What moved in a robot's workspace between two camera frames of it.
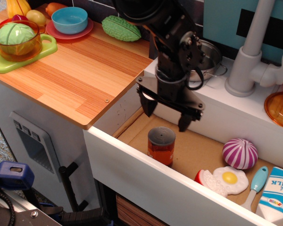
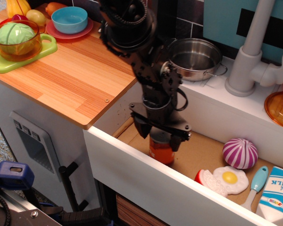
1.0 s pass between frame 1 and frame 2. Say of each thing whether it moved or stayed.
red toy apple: stayed
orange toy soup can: stayed
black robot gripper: moved
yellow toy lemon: stayed
